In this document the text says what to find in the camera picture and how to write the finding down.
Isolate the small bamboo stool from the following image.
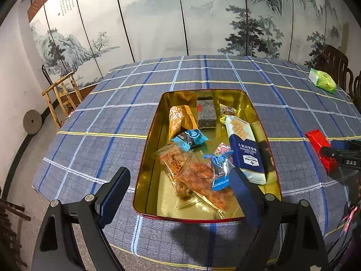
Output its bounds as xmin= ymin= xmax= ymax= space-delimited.
xmin=42 ymin=70 xmax=84 ymax=128

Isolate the orange snack bag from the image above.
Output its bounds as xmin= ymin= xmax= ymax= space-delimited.
xmin=169 ymin=105 xmax=198 ymax=139

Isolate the clear orange cracker pack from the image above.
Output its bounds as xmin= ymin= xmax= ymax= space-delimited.
xmin=176 ymin=154 xmax=235 ymax=212

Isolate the dark sesame block snack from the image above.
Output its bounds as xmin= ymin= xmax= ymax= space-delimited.
xmin=197 ymin=99 xmax=217 ymax=130

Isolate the painted folding screen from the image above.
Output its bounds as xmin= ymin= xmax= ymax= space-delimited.
xmin=28 ymin=0 xmax=350 ymax=87

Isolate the clear fried twist snack bag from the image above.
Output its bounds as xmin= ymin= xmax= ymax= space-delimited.
xmin=155 ymin=143 xmax=199 ymax=210

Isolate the gold and maroon toffee tin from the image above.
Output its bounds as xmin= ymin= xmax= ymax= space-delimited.
xmin=132 ymin=89 xmax=283 ymax=224

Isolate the blue plaid tablecloth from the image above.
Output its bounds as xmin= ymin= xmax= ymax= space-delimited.
xmin=32 ymin=55 xmax=360 ymax=270

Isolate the yellow cake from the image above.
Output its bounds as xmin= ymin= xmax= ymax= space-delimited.
xmin=220 ymin=104 xmax=237 ymax=124

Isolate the pink cube snack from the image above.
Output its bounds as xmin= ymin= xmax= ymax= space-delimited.
xmin=214 ymin=143 xmax=233 ymax=163

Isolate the red snack packet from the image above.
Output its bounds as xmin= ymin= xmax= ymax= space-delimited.
xmin=305 ymin=130 xmax=338 ymax=175

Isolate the blue soda cracker pack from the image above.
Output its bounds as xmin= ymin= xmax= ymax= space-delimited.
xmin=224 ymin=116 xmax=266 ymax=185

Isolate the blue dark candy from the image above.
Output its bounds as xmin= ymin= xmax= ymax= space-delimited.
xmin=203 ymin=154 xmax=234 ymax=191

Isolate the dark wooden chair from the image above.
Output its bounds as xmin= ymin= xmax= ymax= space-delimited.
xmin=351 ymin=72 xmax=361 ymax=113
xmin=316 ymin=45 xmax=354 ymax=94

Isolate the blue chocolate candy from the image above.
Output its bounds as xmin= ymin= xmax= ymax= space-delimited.
xmin=171 ymin=129 xmax=209 ymax=152

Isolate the green tissue pack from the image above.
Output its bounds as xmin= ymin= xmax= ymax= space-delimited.
xmin=308 ymin=69 xmax=337 ymax=94

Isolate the round stone disc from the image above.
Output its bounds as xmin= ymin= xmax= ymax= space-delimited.
xmin=23 ymin=110 xmax=42 ymax=135

